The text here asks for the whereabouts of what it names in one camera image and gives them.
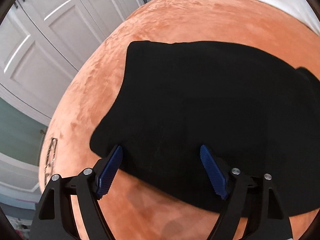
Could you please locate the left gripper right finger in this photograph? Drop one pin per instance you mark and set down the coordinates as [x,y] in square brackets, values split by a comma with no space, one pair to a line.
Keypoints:
[266,218]

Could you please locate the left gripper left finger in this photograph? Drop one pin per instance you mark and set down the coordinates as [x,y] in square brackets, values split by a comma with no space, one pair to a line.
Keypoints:
[54,217]

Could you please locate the black pants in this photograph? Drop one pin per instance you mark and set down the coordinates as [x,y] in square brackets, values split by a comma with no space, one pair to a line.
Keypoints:
[251,109]

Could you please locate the orange bed blanket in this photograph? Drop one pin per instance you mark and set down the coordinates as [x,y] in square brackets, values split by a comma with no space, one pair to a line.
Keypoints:
[132,208]

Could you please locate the white wardrobe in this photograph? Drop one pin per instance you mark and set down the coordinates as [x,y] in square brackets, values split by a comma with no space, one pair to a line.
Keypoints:
[44,44]

